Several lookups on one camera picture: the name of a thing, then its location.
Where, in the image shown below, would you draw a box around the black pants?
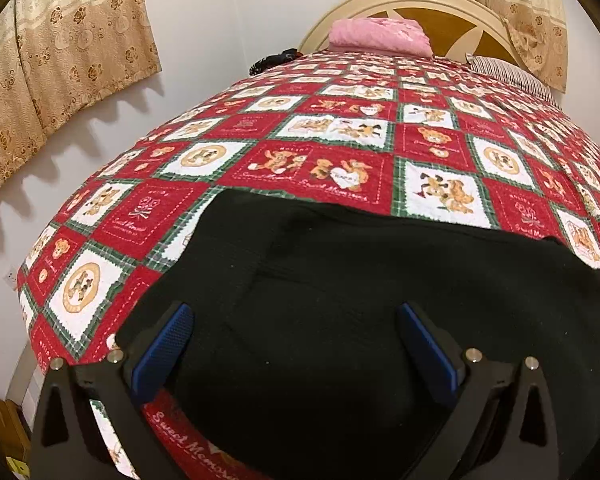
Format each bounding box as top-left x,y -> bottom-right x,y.
116,190 -> 600,479

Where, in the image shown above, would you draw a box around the stacked books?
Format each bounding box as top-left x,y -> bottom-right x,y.
5,456 -> 30,480

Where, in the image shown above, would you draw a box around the wooden bedside furniture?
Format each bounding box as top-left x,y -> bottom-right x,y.
0,399 -> 31,463

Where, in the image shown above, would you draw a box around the red patchwork bear bedspread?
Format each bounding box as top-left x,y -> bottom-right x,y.
18,51 -> 600,479

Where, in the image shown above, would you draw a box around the striped pillow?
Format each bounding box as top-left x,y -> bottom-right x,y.
465,53 -> 557,105

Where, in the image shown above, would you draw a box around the cream wooden headboard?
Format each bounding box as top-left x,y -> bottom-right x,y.
299,0 -> 524,67

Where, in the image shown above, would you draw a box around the pink folded blanket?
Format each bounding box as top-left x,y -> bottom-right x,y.
328,18 -> 434,58

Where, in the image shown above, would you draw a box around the black red item beside bed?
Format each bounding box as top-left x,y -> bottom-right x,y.
248,48 -> 302,76

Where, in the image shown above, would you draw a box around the white wall socket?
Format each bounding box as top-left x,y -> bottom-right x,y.
3,269 -> 17,290

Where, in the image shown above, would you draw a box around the beige curtain on left wall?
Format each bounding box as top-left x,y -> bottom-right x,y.
0,0 -> 161,188

